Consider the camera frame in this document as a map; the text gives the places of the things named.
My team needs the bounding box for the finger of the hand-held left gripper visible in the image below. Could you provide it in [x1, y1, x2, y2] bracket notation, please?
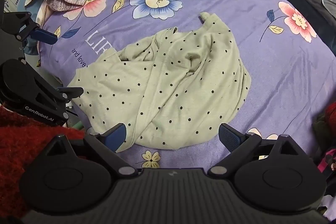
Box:
[35, 86, 85, 120]
[0, 12, 58, 45]

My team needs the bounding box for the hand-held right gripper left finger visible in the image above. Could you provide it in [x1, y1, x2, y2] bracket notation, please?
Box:
[39, 123, 138, 178]

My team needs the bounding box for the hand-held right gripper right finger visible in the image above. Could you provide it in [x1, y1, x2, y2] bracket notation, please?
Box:
[207, 123, 307, 178]

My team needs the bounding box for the green polka dot shirt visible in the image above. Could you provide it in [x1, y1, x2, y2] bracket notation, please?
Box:
[67, 12, 252, 153]

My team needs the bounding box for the person's left forearm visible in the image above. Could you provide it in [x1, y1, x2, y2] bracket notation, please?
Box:
[0, 105, 87, 216]

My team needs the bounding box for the dark green garment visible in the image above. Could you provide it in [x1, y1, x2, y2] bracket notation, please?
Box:
[312, 114, 336, 151]

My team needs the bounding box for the pink plaid garment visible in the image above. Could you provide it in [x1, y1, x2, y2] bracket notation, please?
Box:
[316, 148, 336, 174]

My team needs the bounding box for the purple floral bedsheet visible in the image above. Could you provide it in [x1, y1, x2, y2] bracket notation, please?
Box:
[25, 0, 336, 169]

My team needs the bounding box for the light grey cloth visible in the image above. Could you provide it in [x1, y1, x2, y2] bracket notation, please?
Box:
[322, 0, 336, 16]

